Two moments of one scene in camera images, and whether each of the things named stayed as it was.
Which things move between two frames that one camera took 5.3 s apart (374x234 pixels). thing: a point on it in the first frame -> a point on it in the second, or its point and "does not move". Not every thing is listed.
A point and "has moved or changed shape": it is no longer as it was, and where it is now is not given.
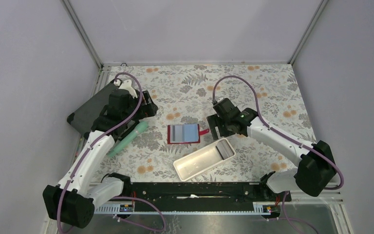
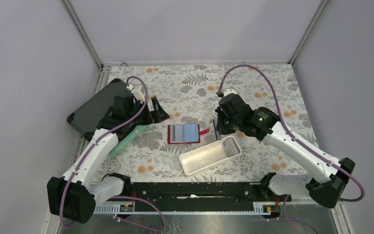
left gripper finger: (151, 109) -> (159, 115)
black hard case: (83, 118) does not move
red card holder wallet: (183, 133) does not move
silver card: (224, 149) has moved or changed shape
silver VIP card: (176, 133) does not move
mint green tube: (128, 138) does not move
